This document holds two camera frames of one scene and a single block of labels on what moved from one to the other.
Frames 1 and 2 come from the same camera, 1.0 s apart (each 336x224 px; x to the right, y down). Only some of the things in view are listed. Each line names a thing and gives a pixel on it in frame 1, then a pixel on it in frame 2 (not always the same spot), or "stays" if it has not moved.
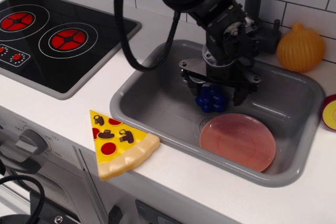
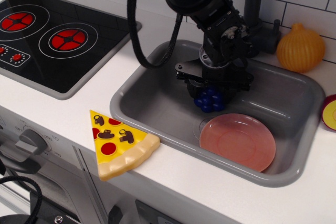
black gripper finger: (195, 85) stays
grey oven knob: (32, 141) stays
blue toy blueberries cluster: (212, 98) stays
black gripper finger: (240, 95) -> (227, 93)
